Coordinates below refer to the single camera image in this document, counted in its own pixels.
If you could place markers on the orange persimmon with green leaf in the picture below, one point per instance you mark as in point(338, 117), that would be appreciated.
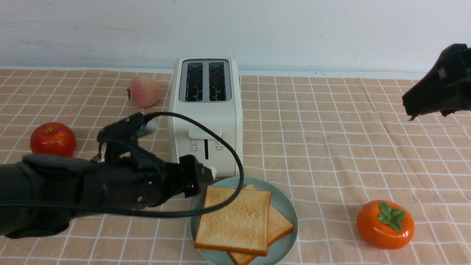
point(385, 225)

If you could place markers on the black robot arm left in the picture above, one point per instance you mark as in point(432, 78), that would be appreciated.
point(41, 194)

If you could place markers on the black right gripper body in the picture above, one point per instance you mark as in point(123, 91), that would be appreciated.
point(446, 88)

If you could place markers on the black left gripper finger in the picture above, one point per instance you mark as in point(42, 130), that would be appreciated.
point(194, 171)
point(190, 186)

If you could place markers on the white two-slot toaster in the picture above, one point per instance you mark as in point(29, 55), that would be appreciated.
point(208, 91)

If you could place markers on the red apple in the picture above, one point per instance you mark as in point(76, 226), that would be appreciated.
point(53, 138)

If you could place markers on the toast slice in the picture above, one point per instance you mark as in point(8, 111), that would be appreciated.
point(241, 226)
point(283, 226)

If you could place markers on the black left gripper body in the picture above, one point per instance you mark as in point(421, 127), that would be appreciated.
point(127, 183)

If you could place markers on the pink peach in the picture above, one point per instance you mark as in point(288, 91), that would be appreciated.
point(144, 92)

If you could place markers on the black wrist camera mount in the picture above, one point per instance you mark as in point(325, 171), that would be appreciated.
point(118, 142)

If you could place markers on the orange checkered tablecloth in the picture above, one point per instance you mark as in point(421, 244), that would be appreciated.
point(330, 144)

